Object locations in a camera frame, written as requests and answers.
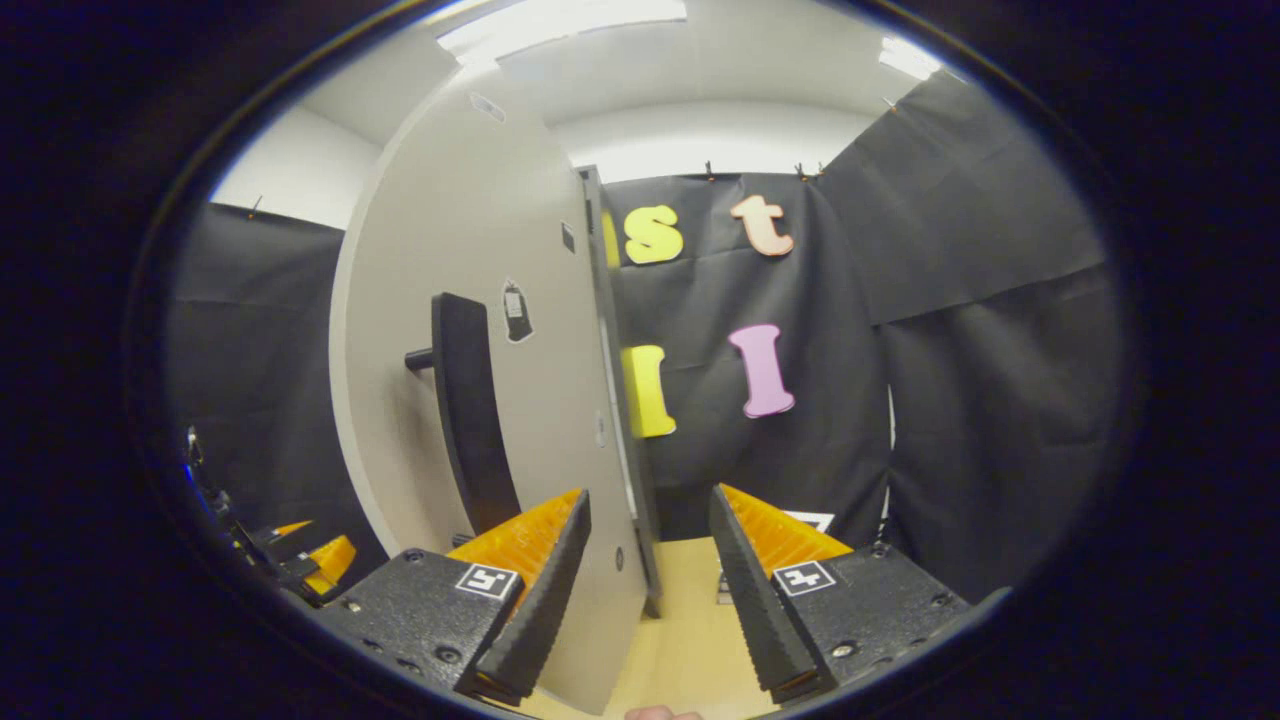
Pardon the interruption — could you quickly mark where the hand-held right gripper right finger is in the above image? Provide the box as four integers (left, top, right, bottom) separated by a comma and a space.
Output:
707, 483, 973, 707

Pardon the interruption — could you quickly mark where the black backdrop cloth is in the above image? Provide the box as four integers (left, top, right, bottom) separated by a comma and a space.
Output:
165, 70, 1126, 611

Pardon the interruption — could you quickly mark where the ceiling light panel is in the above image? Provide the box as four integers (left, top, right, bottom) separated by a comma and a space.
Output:
878, 35, 946, 81
435, 0, 689, 63

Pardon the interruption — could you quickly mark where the beige cabinet door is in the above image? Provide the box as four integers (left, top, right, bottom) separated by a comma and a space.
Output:
330, 62, 651, 716

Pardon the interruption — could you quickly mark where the black door handle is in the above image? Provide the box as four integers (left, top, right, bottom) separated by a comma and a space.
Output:
405, 292, 523, 536

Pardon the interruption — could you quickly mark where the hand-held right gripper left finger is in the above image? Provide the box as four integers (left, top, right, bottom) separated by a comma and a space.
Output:
318, 487, 594, 706

